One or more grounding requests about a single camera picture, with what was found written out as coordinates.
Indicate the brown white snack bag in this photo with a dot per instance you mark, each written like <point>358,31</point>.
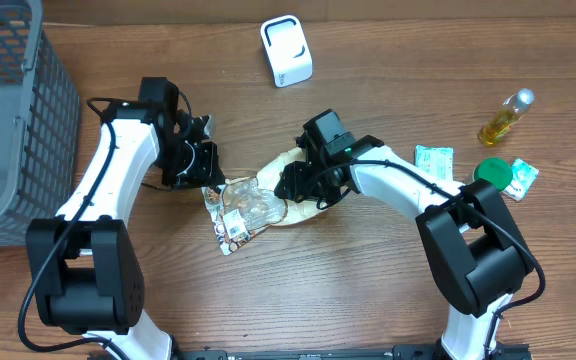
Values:
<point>242,208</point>

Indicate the grey plastic mesh basket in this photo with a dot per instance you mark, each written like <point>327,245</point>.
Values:
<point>40,113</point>

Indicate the green tissue pack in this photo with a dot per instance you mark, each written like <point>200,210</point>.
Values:
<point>523,177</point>

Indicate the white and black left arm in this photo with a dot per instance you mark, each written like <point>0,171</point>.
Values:
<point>87,285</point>

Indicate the green white Knorr jar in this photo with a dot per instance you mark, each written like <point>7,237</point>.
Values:
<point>494,170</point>

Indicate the white barcode scanner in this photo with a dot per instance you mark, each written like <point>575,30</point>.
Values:
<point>287,50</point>

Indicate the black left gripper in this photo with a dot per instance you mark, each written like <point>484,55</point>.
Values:
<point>205,174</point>

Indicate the teal wet wipes packet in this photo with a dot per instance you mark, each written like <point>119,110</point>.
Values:
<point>436,161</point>

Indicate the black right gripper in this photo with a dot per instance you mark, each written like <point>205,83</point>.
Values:
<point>297,178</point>

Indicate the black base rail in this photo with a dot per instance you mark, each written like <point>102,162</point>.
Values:
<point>318,354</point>

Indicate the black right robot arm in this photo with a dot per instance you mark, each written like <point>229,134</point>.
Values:
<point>476,253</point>

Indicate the yellow Vim bottle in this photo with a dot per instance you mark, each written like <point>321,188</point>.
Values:
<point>512,110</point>

